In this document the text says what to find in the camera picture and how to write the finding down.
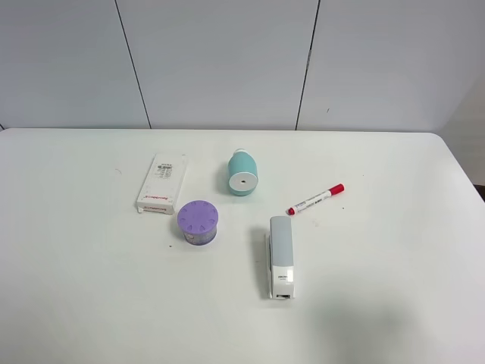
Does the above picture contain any red whiteboard marker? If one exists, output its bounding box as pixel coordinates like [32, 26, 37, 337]
[286, 184, 345, 216]

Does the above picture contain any white flat box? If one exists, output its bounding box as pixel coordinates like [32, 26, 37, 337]
[136, 153, 188, 215]

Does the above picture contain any purple round container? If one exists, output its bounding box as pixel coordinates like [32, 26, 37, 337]
[177, 200, 218, 246]

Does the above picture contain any white and grey stapler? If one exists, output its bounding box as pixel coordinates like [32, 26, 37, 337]
[266, 216, 295, 300]

